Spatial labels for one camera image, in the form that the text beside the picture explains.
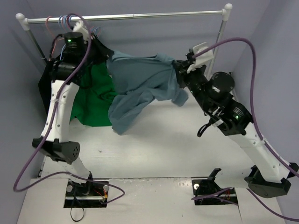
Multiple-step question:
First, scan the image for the blue-grey t-shirt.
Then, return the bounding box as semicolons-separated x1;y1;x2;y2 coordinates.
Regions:
107;51;188;135

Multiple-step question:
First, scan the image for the green t-shirt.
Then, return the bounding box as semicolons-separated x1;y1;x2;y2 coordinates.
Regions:
70;63;117;127

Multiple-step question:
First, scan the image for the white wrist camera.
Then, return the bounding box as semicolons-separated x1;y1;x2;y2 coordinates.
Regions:
187;42;214;73
72;20;90;43

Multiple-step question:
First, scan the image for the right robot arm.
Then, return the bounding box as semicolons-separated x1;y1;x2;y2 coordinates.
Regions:
173;60;299;198

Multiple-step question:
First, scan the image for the black t-shirt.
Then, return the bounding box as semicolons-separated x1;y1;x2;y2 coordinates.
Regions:
38;62;53;114

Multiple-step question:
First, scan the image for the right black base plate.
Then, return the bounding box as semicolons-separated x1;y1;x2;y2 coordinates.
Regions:
192;168;238;206

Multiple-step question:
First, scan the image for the silver clothes rack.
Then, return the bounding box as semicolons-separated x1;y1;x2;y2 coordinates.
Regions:
15;3;233;63

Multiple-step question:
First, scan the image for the purple cable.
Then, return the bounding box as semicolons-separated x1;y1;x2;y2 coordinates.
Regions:
13;14;126;206
191;37;299;222

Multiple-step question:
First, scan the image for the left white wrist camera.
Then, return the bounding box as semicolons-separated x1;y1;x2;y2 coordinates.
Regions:
72;20;90;43

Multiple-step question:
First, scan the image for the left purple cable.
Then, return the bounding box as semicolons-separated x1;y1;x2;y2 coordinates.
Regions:
13;14;126;206

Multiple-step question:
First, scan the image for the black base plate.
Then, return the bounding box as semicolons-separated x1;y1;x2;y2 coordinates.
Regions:
64;180;109;208
192;168;238;206

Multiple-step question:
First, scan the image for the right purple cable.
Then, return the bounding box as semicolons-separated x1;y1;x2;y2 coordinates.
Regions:
191;37;299;222

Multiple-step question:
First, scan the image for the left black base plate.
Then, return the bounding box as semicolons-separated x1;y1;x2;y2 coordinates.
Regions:
64;180;109;208

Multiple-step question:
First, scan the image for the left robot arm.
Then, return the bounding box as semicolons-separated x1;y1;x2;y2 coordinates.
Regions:
32;31;113;196

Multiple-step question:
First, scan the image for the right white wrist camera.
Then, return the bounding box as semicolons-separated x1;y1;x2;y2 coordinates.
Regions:
187;42;214;73

